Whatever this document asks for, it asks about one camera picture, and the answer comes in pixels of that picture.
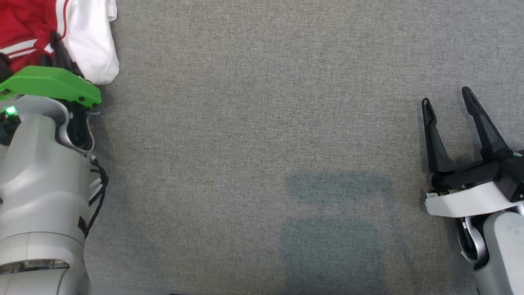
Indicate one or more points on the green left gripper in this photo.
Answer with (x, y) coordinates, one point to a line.
(49, 82)

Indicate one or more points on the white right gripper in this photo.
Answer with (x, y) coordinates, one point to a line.
(470, 200)

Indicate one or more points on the red jersey with white sleeves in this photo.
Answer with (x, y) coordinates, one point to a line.
(82, 37)

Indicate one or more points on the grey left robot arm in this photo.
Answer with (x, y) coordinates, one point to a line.
(37, 196)

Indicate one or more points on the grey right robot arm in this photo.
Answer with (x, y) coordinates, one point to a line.
(503, 254)

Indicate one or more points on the grey fabric sofa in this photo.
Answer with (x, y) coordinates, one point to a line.
(266, 143)

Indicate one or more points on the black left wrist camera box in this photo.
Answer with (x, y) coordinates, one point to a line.
(4, 67)

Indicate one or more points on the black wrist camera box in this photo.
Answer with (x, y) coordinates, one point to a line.
(4, 67)
(513, 172)

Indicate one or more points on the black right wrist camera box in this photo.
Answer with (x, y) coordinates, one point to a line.
(513, 172)

